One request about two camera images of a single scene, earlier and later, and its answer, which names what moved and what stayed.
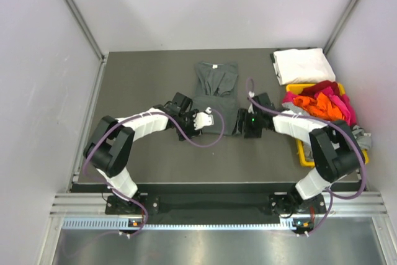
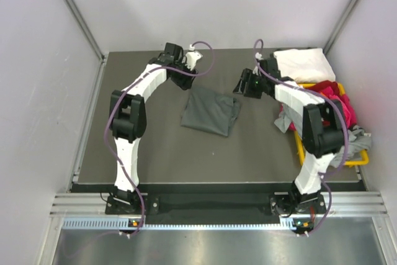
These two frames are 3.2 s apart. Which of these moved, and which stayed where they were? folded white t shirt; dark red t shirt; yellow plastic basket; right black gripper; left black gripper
Moved: right black gripper; left black gripper
Stayed: dark red t shirt; yellow plastic basket; folded white t shirt
